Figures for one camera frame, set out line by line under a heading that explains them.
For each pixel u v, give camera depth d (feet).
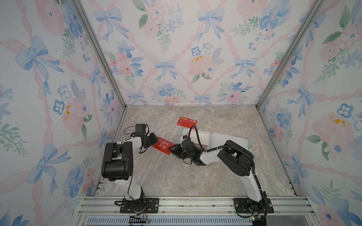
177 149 2.77
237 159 1.79
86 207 2.45
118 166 1.56
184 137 3.01
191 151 2.50
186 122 3.61
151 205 2.44
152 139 2.89
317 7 2.26
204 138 3.20
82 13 2.32
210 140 3.20
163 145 3.19
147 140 2.75
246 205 2.38
